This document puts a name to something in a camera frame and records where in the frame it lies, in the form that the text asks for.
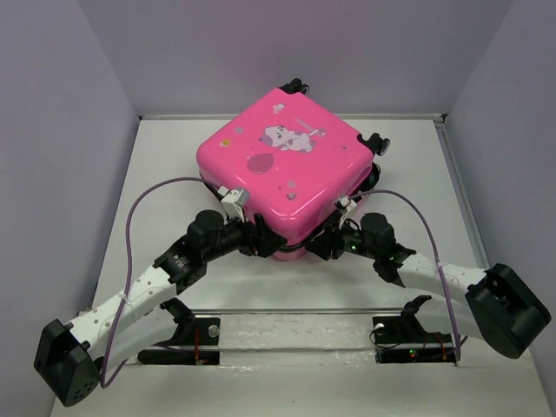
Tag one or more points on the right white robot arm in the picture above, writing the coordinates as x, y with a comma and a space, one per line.
493, 304

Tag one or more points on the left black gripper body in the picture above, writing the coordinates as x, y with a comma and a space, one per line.
238, 237

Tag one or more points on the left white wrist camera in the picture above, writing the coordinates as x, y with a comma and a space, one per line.
233, 202

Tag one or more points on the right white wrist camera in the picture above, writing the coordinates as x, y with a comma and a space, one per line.
345, 205

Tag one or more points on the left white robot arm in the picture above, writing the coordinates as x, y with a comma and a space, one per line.
73, 357

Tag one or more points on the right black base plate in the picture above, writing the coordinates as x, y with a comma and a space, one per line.
400, 341

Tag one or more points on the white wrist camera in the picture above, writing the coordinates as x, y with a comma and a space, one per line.
233, 202
345, 205

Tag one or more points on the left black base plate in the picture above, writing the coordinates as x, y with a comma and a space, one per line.
197, 347

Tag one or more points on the pink hard-shell suitcase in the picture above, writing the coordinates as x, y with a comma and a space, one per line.
294, 158

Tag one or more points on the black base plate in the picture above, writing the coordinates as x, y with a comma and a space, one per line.
197, 347
400, 341

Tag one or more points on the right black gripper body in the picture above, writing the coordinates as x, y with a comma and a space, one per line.
342, 239

